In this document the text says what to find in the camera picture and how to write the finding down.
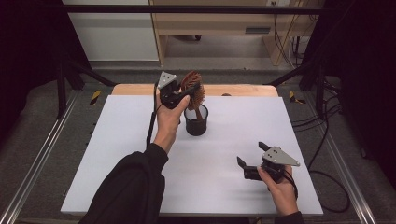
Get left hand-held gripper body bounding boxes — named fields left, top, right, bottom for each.
left=157, top=70, right=191, bottom=110

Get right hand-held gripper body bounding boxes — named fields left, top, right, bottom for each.
left=243, top=147, right=301, bottom=185

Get brown wooden hairbrush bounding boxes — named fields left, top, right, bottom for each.
left=180, top=70, right=206, bottom=122

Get black mesh cup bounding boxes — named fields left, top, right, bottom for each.
left=183, top=104, right=209, bottom=137

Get person's left hand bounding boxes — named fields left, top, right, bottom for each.
left=152, top=94, right=191, bottom=155

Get person's right hand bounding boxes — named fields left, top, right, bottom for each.
left=257, top=164, right=299, bottom=217

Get yellow black tape marker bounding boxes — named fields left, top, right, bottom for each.
left=289, top=91, right=306, bottom=105
left=89, top=90, right=103, bottom=106

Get light wooden desk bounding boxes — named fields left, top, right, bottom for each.
left=148, top=0, right=325, bottom=67

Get black metal stand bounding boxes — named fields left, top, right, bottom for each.
left=264, top=60, right=327, bottom=119
left=56, top=59, right=117, bottom=119

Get white cabinet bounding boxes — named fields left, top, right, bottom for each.
left=62, top=0, right=160, bottom=63

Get black curtain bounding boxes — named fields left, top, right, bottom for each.
left=299, top=0, right=396, bottom=182
left=0, top=0, right=92, bottom=145

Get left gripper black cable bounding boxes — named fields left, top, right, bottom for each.
left=145, top=81, right=161, bottom=149

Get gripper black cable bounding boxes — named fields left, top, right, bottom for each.
left=145, top=81, right=161, bottom=149
left=283, top=169, right=350, bottom=215

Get black floor cable bundle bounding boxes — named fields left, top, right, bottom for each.
left=290, top=78, right=344, bottom=162

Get aluminium rail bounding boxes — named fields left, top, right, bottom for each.
left=0, top=90, right=80, bottom=224
left=303, top=91, right=378, bottom=224

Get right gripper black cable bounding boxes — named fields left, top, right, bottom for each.
left=283, top=169, right=350, bottom=215

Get black horizontal frame bar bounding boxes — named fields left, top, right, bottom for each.
left=64, top=4, right=323, bottom=15

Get hanging desk cables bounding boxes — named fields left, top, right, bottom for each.
left=271, top=0, right=319, bottom=70

